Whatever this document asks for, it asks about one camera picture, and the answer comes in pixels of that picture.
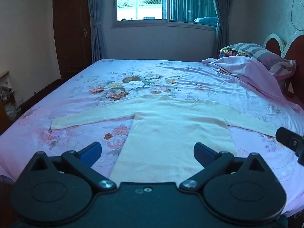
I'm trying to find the grey curtain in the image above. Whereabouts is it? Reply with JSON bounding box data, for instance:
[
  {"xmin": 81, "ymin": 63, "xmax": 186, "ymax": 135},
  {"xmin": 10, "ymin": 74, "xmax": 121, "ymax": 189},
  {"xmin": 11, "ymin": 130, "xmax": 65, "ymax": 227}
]
[
  {"xmin": 213, "ymin": 0, "xmax": 233, "ymax": 58},
  {"xmin": 87, "ymin": 0, "xmax": 106, "ymax": 63}
]

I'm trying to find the dark wooden door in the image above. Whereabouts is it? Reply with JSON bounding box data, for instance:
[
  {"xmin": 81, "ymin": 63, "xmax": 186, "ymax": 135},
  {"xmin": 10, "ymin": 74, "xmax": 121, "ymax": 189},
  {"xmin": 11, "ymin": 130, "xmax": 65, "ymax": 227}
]
[{"xmin": 53, "ymin": 0, "xmax": 92, "ymax": 80}]

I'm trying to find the wall cable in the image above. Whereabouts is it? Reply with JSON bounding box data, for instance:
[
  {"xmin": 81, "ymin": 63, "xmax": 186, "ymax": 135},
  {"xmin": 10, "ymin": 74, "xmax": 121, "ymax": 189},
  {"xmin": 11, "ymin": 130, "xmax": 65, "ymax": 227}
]
[{"xmin": 290, "ymin": 0, "xmax": 304, "ymax": 32}]

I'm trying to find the window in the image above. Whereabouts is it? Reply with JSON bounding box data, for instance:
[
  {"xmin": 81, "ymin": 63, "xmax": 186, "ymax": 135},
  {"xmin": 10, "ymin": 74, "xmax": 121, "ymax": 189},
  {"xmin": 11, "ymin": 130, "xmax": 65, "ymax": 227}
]
[{"xmin": 113, "ymin": 0, "xmax": 217, "ymax": 27}]

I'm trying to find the right grey curtain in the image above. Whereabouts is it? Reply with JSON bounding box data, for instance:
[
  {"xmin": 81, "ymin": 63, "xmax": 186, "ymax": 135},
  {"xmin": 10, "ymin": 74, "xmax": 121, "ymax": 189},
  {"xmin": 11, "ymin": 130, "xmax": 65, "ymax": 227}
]
[{"xmin": 213, "ymin": 0, "xmax": 233, "ymax": 58}]

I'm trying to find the bedside shelf with clutter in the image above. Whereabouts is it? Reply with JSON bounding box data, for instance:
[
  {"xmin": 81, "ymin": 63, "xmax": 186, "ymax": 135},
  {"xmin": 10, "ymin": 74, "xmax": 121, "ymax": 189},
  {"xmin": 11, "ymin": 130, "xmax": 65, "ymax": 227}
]
[{"xmin": 0, "ymin": 70, "xmax": 21, "ymax": 134}]

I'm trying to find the floral pink bed sheet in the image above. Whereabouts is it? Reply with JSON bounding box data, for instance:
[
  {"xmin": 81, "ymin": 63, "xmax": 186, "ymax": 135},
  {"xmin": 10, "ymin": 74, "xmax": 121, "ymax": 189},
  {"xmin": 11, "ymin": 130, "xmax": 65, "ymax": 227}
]
[{"xmin": 1, "ymin": 57, "xmax": 303, "ymax": 216}]

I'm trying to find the left grey curtain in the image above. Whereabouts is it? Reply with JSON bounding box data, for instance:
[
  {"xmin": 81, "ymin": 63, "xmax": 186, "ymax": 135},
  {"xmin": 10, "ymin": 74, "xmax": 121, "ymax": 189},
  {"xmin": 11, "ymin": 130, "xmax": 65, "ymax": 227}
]
[{"xmin": 87, "ymin": 0, "xmax": 106, "ymax": 63}]

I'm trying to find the cream knit sweater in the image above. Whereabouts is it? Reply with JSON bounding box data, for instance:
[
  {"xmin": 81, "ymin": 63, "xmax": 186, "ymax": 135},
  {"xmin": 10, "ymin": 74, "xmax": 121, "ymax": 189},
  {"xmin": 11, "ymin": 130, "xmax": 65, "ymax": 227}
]
[{"xmin": 51, "ymin": 95, "xmax": 277, "ymax": 183}]

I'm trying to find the striped floral pillow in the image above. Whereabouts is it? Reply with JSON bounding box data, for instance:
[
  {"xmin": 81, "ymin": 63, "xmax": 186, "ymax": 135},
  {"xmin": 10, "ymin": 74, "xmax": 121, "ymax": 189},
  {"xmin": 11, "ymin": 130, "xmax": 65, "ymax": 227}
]
[{"xmin": 219, "ymin": 43, "xmax": 297, "ymax": 80}]

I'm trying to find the red white headboard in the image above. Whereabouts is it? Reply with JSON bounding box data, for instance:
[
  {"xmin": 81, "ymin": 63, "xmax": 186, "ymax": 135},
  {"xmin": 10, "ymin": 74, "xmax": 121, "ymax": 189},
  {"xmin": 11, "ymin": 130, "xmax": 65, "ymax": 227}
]
[{"xmin": 263, "ymin": 31, "xmax": 304, "ymax": 108}]

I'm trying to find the pink blanket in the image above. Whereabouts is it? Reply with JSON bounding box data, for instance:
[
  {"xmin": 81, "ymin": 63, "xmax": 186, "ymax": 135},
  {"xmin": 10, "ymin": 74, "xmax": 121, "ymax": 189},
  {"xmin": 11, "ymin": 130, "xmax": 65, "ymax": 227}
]
[{"xmin": 201, "ymin": 56, "xmax": 303, "ymax": 113}]

